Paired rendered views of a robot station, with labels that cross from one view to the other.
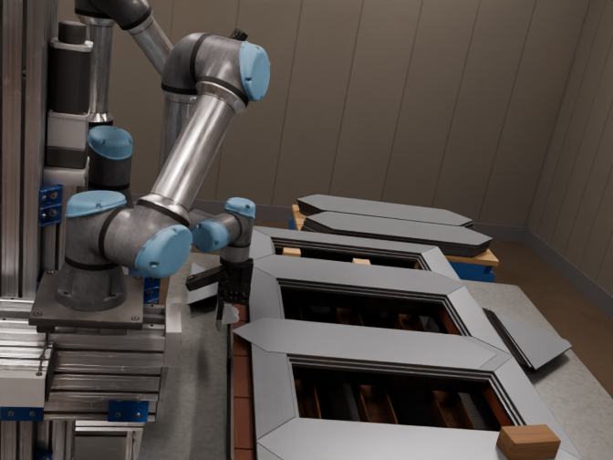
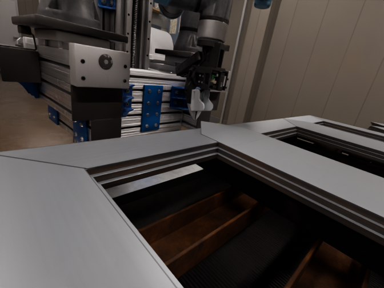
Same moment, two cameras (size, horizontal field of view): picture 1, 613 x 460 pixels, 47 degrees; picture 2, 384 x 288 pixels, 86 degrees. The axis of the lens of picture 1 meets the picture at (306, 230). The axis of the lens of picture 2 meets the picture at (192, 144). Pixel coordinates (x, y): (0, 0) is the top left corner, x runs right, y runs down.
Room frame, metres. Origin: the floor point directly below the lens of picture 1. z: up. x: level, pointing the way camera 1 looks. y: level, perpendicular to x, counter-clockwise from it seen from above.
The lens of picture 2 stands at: (1.29, -0.30, 0.98)
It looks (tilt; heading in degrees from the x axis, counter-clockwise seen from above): 20 degrees down; 53
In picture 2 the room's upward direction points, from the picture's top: 9 degrees clockwise
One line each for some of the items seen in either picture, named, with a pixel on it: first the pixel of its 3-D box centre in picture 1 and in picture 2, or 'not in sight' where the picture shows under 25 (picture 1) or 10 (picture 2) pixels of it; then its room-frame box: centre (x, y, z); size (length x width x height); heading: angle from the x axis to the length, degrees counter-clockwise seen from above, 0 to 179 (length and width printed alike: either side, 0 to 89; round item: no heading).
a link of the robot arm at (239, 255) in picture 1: (234, 250); (212, 34); (1.65, 0.17, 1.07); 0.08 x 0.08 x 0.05
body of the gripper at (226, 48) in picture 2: (233, 279); (208, 67); (1.65, 0.16, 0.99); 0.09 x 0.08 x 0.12; 99
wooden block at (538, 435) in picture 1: (528, 442); not in sight; (1.34, -0.56, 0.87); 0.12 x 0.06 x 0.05; 110
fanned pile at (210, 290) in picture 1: (207, 284); not in sight; (2.18, 0.30, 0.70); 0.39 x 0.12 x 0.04; 9
